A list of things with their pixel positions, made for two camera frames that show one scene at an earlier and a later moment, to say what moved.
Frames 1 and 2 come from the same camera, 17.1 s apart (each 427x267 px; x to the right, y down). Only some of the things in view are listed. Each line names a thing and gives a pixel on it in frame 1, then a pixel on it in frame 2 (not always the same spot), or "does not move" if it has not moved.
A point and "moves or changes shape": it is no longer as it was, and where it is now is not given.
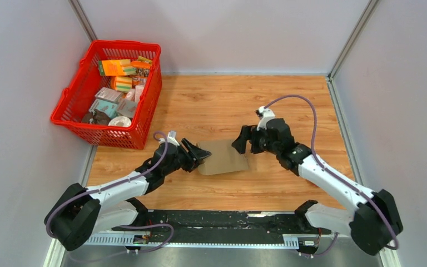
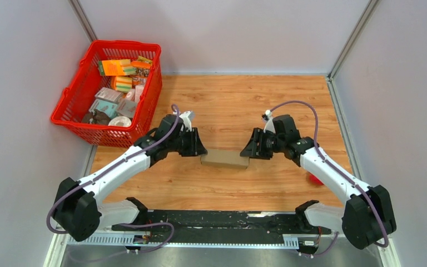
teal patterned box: x=109 y=108 does not move
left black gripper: x=198 y=153 → x=197 y=147
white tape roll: x=120 y=121 does not move
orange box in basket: x=116 y=67 does not move
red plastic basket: x=77 y=100 does not move
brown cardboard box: x=224 y=158 moves or changes shape
